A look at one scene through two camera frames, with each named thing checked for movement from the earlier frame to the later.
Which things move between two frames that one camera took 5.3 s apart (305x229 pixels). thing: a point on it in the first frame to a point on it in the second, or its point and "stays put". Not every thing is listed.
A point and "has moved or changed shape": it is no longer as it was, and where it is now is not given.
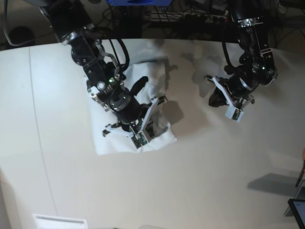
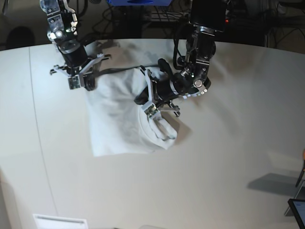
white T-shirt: (146, 80) has moved or changed shape
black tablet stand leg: (301, 174) stays put
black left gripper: (126, 106) to (74, 54)
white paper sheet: (48, 222) stays put
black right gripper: (239, 86) to (167, 85)
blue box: (119, 3) stays put
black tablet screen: (298, 208) stays put
